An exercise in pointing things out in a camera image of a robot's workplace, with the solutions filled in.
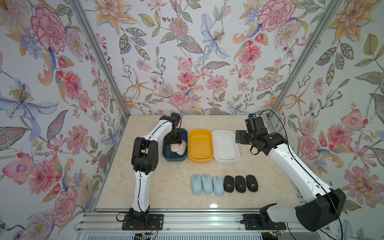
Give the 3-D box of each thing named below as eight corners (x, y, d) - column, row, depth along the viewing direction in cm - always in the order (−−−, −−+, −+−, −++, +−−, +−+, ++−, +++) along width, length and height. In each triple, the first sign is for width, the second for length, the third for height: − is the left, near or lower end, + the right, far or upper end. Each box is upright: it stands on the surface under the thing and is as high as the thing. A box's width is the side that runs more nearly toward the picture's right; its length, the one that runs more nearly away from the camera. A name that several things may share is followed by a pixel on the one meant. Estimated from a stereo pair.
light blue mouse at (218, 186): (213, 196, 84) (214, 195, 82) (212, 177, 91) (212, 175, 89) (224, 196, 84) (225, 195, 82) (221, 177, 91) (222, 175, 89)
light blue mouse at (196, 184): (191, 195, 84) (191, 193, 82) (191, 176, 91) (191, 174, 89) (202, 195, 84) (202, 193, 82) (201, 176, 91) (201, 174, 89)
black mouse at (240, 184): (236, 193, 85) (238, 191, 82) (233, 178, 91) (235, 175, 88) (246, 193, 85) (248, 191, 82) (243, 178, 91) (244, 175, 88)
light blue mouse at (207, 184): (202, 194, 85) (202, 192, 82) (201, 176, 91) (201, 174, 89) (212, 194, 85) (213, 192, 82) (211, 176, 91) (211, 174, 89)
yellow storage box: (188, 163, 97) (187, 159, 92) (188, 134, 111) (188, 129, 107) (214, 163, 97) (215, 159, 92) (211, 134, 111) (212, 129, 106)
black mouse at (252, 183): (248, 191, 85) (249, 190, 84) (244, 176, 91) (245, 174, 89) (258, 191, 85) (259, 190, 84) (254, 176, 91) (255, 174, 89)
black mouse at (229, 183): (223, 191, 86) (224, 189, 84) (224, 176, 91) (224, 174, 89) (233, 192, 85) (234, 191, 83) (233, 177, 91) (234, 176, 89)
